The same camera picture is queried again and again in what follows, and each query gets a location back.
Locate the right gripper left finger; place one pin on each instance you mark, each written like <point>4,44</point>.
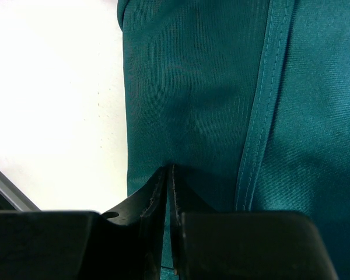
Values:
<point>122,243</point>

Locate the teal cloth napkin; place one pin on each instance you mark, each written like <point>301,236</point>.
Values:
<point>250,99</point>

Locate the aluminium frame rail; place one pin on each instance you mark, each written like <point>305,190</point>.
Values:
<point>11,198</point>

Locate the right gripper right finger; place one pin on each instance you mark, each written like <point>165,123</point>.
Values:
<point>207,244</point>

